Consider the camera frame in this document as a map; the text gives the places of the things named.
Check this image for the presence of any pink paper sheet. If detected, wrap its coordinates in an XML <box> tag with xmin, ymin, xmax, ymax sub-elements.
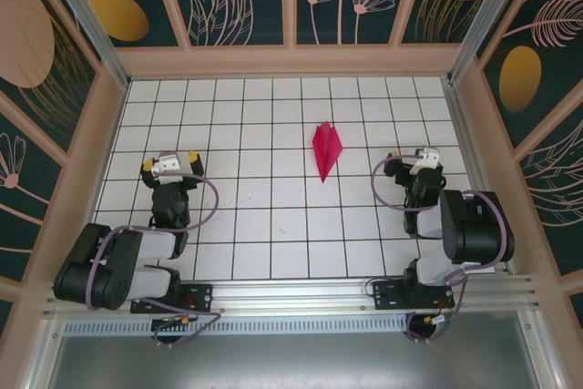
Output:
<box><xmin>312</xmin><ymin>120</ymin><xmax>345</xmax><ymax>184</ymax></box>

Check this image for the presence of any grey metal sheet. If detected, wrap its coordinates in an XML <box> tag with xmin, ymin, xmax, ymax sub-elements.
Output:
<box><xmin>45</xmin><ymin>333</ymin><xmax>538</xmax><ymax>389</ymax></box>

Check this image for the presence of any aluminium side rail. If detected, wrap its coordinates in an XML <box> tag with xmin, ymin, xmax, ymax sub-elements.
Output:
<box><xmin>444</xmin><ymin>78</ymin><xmax>514</xmax><ymax>276</ymax></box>

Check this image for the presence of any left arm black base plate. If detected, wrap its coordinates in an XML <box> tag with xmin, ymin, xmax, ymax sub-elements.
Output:
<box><xmin>130</xmin><ymin>282</ymin><xmax>214</xmax><ymax>315</ymax></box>

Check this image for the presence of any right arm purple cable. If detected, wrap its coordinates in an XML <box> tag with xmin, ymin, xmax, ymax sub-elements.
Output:
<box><xmin>371</xmin><ymin>153</ymin><xmax>510</xmax><ymax>345</ymax></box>

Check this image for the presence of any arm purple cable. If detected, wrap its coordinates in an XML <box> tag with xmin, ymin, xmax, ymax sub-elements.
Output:
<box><xmin>371</xmin><ymin>153</ymin><xmax>510</xmax><ymax>345</ymax></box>
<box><xmin>85</xmin><ymin>173</ymin><xmax>223</xmax><ymax>349</ymax></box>

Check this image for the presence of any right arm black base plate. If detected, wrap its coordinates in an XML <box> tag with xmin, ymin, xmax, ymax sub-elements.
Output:
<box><xmin>372</xmin><ymin>280</ymin><xmax>455</xmax><ymax>312</ymax></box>

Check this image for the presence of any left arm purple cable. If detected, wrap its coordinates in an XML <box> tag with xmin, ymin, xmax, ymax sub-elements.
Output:
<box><xmin>85</xmin><ymin>173</ymin><xmax>223</xmax><ymax>349</ymax></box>

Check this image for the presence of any long aluminium mounting rail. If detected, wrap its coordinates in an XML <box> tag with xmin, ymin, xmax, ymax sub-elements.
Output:
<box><xmin>43</xmin><ymin>274</ymin><xmax>541</xmax><ymax>317</ymax></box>

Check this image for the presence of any aluminium frame post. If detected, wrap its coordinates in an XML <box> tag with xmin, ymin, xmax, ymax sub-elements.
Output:
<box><xmin>448</xmin><ymin>0</ymin><xmax>532</xmax><ymax>85</ymax></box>
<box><xmin>36</xmin><ymin>0</ymin><xmax>131</xmax><ymax>89</ymax></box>

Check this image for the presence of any slotted grey cable duct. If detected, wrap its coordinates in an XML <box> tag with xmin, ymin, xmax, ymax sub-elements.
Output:
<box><xmin>63</xmin><ymin>318</ymin><xmax>411</xmax><ymax>338</ymax></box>

